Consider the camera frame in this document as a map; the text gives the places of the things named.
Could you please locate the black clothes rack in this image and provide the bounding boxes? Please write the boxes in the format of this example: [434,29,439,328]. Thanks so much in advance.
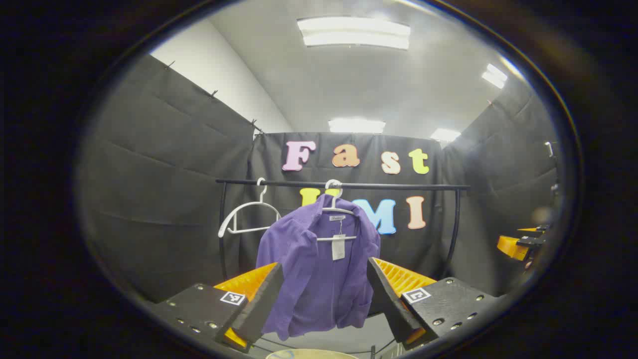
[216,179,471,281]

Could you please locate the black backdrop cloth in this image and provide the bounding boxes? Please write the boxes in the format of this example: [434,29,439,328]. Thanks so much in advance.
[75,52,561,320]

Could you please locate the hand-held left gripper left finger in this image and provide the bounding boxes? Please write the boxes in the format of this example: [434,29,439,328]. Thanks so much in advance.
[150,263,285,354]

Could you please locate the large ceiling light panel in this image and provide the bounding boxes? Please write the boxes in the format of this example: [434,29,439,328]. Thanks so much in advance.
[298,17,411,50]

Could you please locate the white plastic hanger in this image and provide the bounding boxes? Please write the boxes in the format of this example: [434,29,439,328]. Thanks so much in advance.
[317,179,358,242]
[218,178,282,238]

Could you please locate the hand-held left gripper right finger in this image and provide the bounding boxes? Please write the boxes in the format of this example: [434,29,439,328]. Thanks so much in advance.
[367,257,499,350]

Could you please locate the purple knit jacket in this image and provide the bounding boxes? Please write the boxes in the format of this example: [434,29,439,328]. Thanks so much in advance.
[256,194,382,342]

